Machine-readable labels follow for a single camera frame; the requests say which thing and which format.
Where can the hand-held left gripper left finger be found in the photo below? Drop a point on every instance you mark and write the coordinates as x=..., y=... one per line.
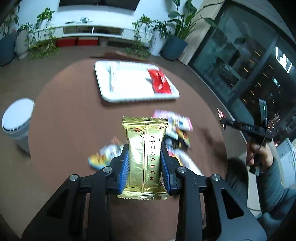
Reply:
x=123, y=169

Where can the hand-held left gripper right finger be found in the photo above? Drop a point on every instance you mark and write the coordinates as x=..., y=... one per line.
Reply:
x=165, y=171

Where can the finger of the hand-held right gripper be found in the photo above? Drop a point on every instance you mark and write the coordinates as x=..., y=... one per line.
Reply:
x=231, y=123

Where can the small red snack packet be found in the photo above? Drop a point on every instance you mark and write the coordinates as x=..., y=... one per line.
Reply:
x=220, y=113

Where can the gold snack packet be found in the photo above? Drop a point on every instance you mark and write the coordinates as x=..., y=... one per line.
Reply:
x=138, y=150

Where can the white tray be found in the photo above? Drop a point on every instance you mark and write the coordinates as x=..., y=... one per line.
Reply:
x=129, y=81

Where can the person's right forearm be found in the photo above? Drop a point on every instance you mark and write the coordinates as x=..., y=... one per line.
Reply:
x=277, y=187

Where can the person's right hand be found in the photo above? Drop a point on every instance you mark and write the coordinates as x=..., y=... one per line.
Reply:
x=266, y=154

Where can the blue yellow snack packet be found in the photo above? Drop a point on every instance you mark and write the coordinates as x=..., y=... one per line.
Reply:
x=104, y=155

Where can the black patterned snack packet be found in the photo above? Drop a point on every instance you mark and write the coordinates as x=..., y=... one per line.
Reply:
x=183, y=140

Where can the pink white snack packet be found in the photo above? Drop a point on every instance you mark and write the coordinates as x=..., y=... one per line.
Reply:
x=178, y=120

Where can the white lit sign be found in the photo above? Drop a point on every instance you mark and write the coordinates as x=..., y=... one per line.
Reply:
x=284, y=61

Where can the broad-leaf plant in blue pot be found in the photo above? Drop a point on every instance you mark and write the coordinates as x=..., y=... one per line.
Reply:
x=173, y=47

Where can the plant in white pot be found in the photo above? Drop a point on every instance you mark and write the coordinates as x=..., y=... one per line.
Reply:
x=22, y=44
x=158, y=44

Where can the white trash bin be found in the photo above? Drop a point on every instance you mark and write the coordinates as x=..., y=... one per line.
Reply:
x=17, y=120

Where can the trailing green plant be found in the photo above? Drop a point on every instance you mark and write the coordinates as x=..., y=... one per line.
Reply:
x=138, y=46
x=45, y=44

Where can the red storage box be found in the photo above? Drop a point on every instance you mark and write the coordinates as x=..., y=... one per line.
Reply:
x=87, y=41
x=66, y=42

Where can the white television cabinet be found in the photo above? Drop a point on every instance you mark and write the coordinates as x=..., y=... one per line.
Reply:
x=104, y=29

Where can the tall plant in blue pot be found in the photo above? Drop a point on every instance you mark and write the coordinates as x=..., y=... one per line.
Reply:
x=7, y=49

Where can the black wall television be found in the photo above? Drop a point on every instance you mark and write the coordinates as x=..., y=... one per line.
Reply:
x=99, y=4

